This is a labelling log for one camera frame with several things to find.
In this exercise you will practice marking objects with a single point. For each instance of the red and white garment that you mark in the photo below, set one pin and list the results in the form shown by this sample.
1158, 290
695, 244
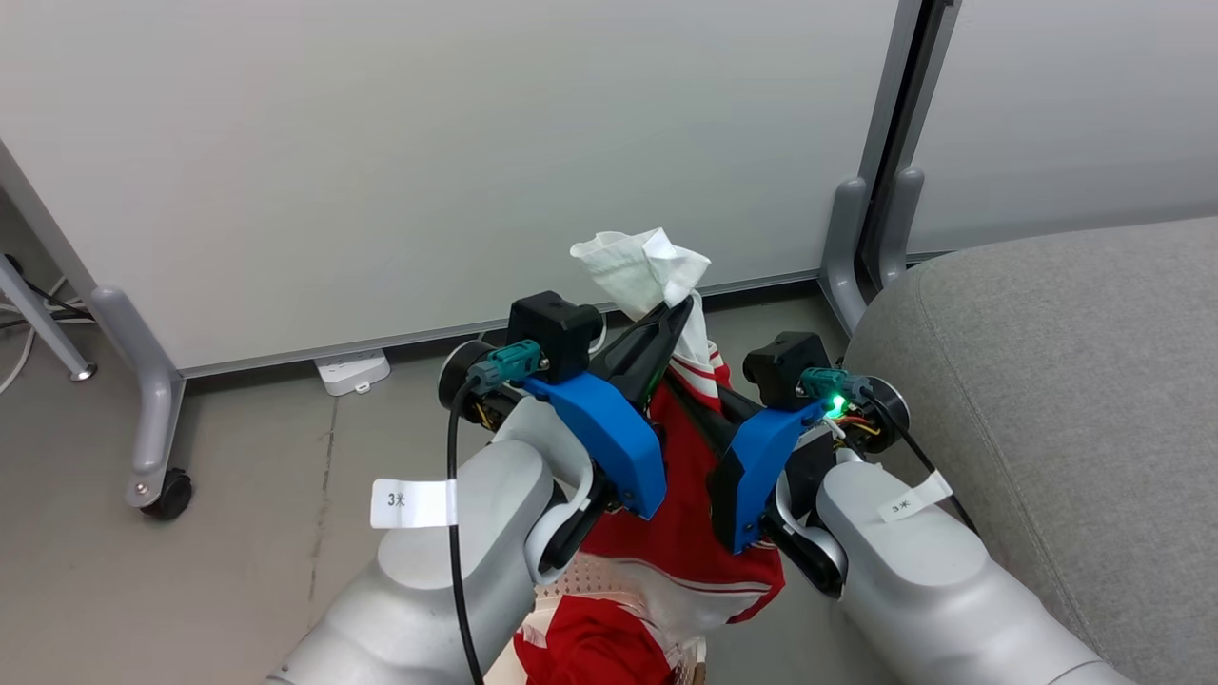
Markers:
685, 533

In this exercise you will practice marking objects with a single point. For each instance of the wide white partition panel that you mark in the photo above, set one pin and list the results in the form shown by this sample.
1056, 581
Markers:
428, 152

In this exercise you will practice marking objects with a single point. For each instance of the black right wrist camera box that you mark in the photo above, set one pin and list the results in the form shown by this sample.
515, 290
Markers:
785, 366

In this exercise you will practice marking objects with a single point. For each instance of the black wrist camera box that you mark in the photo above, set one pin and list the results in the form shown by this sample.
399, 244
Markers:
557, 333
785, 366

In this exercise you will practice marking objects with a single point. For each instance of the grey fabric sofa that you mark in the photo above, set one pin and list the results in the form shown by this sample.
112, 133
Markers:
1066, 400

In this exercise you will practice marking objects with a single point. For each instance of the grey metal table leg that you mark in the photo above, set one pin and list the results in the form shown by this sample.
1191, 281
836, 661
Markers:
43, 323

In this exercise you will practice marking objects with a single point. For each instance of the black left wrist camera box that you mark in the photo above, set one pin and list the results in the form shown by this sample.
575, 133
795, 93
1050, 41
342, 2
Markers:
557, 333

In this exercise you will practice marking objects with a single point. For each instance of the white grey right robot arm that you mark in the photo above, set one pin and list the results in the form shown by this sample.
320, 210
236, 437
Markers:
913, 590

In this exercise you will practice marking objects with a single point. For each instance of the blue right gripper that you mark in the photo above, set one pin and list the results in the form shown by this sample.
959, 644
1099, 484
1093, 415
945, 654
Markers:
752, 476

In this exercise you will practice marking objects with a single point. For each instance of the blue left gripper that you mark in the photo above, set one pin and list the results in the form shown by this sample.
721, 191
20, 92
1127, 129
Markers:
618, 447

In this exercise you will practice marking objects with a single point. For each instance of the narrow white partition panel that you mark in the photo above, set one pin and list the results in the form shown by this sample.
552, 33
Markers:
1075, 105

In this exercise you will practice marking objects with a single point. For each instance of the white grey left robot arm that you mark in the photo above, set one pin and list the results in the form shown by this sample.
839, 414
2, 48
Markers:
409, 609

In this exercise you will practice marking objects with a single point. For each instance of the white power strip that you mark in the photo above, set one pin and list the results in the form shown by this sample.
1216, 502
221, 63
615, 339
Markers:
352, 371

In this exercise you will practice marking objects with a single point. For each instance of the grey partition foot with caster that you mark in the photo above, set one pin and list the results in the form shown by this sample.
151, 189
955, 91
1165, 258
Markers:
152, 400

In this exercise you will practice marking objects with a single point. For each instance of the grey upright partition foot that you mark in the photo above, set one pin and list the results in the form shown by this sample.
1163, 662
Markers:
899, 224
845, 247

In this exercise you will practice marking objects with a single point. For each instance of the black caster wheel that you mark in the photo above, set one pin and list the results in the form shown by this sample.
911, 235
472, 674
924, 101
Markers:
169, 495

